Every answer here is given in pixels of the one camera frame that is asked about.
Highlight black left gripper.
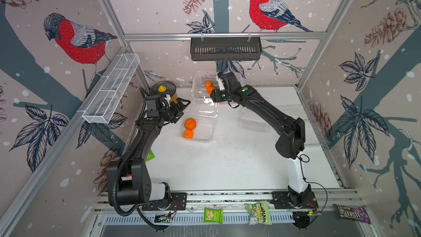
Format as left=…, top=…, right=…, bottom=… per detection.
left=158, top=98, right=190, bottom=123

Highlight orange medium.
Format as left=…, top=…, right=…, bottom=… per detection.
left=184, top=118, right=197, bottom=131

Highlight clear clamshell oranges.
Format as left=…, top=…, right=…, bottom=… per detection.
left=179, top=101, right=218, bottom=143

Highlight orange small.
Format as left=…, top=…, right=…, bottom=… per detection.
left=183, top=129, right=194, bottom=139

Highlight clear clamshell three oranges branch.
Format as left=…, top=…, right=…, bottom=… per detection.
left=238, top=108, right=271, bottom=132

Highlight clear clamshell four oranges branch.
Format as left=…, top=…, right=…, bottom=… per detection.
left=276, top=105, right=326, bottom=147

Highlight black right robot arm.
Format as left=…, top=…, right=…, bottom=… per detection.
left=210, top=72, right=312, bottom=208

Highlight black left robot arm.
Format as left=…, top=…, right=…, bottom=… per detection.
left=106, top=92, right=191, bottom=217

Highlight white plastic basket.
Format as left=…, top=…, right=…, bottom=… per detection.
left=191, top=71, right=244, bottom=105

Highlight yellow pot with lid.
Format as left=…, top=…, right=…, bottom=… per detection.
left=150, top=81, right=178, bottom=104

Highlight green snack packet on table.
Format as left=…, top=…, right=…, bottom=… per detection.
left=146, top=150, right=155, bottom=162

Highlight green snack packet small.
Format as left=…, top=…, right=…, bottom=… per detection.
left=203, top=208, right=223, bottom=224

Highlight green snack packet large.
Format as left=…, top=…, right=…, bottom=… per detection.
left=245, top=201, right=272, bottom=226

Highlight purple candy packet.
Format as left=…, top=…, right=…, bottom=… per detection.
left=334, top=204, right=371, bottom=224

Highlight black hanging wire shelf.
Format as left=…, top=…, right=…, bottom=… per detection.
left=190, top=37, right=263, bottom=61

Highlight white wire wall shelf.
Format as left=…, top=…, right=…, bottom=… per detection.
left=82, top=53, right=140, bottom=124

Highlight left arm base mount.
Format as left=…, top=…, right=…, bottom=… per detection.
left=141, top=192, right=187, bottom=212

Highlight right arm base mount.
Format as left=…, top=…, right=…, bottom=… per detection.
left=270, top=190, right=319, bottom=210

